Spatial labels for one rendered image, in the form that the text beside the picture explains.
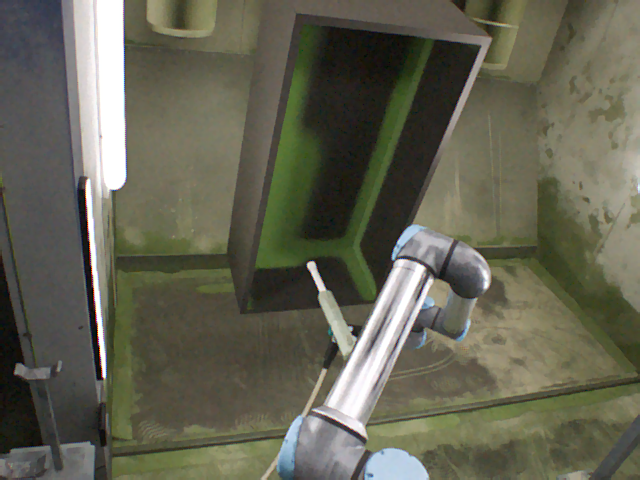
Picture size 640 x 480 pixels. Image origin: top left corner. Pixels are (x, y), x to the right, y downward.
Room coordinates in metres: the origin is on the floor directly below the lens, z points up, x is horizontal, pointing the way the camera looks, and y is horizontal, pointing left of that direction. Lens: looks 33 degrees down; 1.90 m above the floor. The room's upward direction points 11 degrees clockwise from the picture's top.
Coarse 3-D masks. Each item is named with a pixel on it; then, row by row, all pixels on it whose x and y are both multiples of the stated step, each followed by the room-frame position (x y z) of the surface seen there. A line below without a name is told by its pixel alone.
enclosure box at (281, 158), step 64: (320, 0) 1.55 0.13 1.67; (384, 0) 1.71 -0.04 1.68; (448, 0) 1.90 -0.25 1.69; (256, 64) 1.73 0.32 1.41; (320, 64) 1.86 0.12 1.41; (384, 64) 1.95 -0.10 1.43; (448, 64) 1.82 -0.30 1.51; (256, 128) 1.64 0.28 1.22; (320, 128) 1.92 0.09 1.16; (384, 128) 2.03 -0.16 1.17; (448, 128) 1.69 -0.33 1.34; (256, 192) 1.55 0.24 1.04; (320, 192) 2.00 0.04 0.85; (384, 192) 2.00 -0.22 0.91; (256, 256) 1.55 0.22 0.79; (320, 256) 2.03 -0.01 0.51; (384, 256) 1.87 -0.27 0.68
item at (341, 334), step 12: (312, 264) 1.73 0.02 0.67; (324, 288) 1.60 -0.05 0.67; (324, 300) 1.53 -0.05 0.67; (324, 312) 1.49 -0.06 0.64; (336, 312) 1.47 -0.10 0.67; (336, 324) 1.41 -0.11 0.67; (336, 336) 1.38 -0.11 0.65; (348, 336) 1.35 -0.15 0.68; (336, 348) 1.40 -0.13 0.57; (348, 348) 1.31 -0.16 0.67; (324, 360) 1.40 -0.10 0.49
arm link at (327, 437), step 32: (416, 256) 1.17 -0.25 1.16; (448, 256) 1.18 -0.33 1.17; (384, 288) 1.11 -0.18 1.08; (416, 288) 1.10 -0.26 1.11; (384, 320) 1.02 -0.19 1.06; (352, 352) 0.96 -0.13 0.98; (384, 352) 0.95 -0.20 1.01; (352, 384) 0.87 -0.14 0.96; (320, 416) 0.80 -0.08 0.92; (352, 416) 0.81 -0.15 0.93; (288, 448) 0.73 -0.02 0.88; (320, 448) 0.73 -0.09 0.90; (352, 448) 0.75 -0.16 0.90
